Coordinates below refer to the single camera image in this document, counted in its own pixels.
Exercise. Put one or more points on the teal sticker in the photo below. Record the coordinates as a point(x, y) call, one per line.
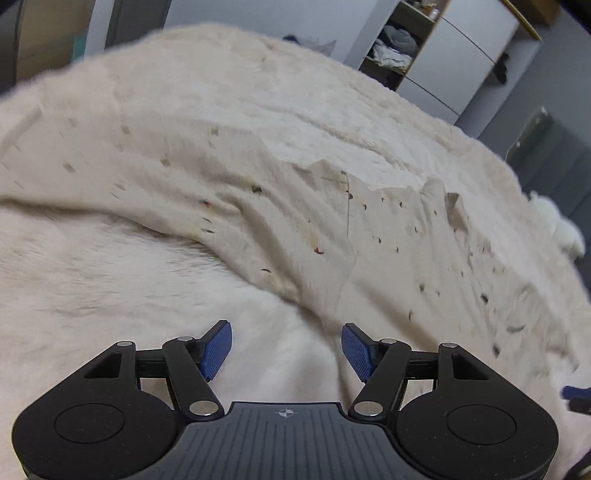
point(78, 48)

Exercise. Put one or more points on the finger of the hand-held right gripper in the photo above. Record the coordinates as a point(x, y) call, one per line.
point(579, 398)

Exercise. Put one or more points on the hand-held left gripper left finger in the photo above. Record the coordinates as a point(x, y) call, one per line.
point(217, 349)

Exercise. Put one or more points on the white folded cloth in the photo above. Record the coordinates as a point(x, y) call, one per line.
point(390, 55)

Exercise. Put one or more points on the grey door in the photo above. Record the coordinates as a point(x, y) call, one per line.
point(134, 21)

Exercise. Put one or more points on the white wardrobe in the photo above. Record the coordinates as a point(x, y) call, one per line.
point(466, 50)

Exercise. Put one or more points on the dark blue cloth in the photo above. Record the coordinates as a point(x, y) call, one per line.
point(293, 38)

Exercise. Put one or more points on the cream fluffy blanket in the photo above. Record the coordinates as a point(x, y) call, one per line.
point(115, 286)

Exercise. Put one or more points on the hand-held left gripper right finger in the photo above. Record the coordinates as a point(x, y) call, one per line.
point(358, 351)

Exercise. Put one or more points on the beige printed pajama top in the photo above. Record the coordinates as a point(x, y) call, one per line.
point(323, 221)

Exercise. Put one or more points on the tan drawer cabinet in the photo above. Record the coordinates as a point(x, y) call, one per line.
point(41, 37)

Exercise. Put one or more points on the clothes pile on floor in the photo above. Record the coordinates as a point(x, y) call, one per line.
point(321, 46)

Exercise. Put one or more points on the white plush toy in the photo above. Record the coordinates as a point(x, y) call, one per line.
point(561, 226)

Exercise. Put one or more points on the grey padded headboard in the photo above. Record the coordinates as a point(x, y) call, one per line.
point(563, 157)

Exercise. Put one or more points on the dark hanging garment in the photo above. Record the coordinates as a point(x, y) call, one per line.
point(501, 68)

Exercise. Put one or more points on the grey folded cloth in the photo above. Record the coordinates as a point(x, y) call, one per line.
point(400, 37)

